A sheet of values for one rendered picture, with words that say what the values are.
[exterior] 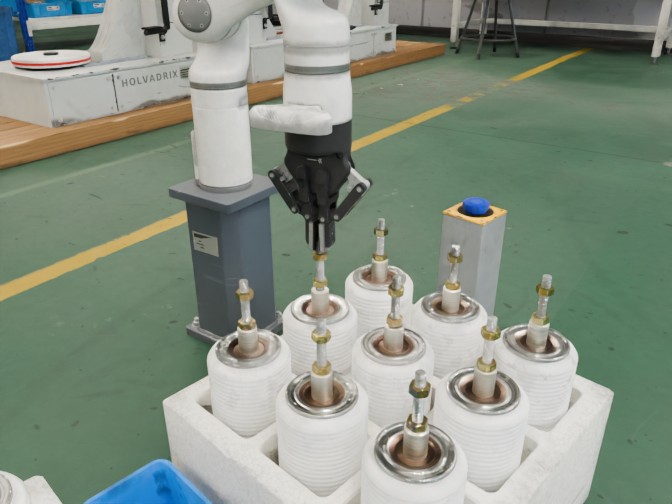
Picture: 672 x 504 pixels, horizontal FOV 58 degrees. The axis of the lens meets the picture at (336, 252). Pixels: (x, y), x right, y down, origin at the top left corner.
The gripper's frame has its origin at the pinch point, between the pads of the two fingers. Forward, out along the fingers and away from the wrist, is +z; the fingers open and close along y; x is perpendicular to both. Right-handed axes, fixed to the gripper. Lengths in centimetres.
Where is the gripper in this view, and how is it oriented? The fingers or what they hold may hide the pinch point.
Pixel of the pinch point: (320, 234)
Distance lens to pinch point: 72.4
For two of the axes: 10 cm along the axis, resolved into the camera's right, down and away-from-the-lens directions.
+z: 0.1, 9.0, 4.4
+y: -9.0, -1.9, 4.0
